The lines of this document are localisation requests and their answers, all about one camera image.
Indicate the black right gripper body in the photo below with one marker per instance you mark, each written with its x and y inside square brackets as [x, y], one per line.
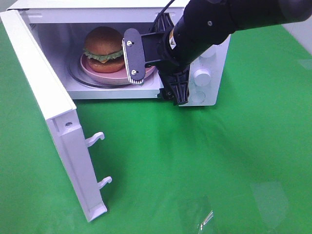
[168, 50]

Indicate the white microwave door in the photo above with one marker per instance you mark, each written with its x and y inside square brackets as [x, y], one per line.
[59, 112]

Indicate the pink plate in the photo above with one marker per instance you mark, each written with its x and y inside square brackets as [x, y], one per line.
[115, 78]

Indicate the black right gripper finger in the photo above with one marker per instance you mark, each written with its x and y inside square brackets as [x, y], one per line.
[175, 84]
[134, 56]

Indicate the white microwave knob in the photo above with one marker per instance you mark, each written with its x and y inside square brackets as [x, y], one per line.
[202, 77]
[209, 52]

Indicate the green table cover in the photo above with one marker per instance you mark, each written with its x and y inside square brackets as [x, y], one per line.
[247, 159]

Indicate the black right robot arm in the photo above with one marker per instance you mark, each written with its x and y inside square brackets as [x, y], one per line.
[210, 22]

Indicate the glass microwave turntable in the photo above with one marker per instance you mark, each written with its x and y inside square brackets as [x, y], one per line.
[77, 74]

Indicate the burger with lettuce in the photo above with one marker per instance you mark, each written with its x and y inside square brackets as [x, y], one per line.
[103, 50]

